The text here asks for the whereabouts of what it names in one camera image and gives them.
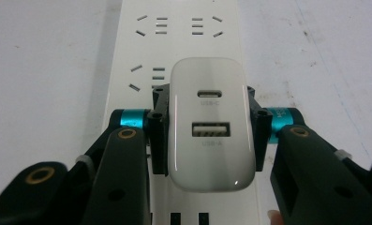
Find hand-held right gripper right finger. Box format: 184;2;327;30
246;85;372;225

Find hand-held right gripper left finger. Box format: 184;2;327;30
75;83;171;225

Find white charger adapter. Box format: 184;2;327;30
167;56;258;194

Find white power strip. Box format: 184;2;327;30
100;0;263;225

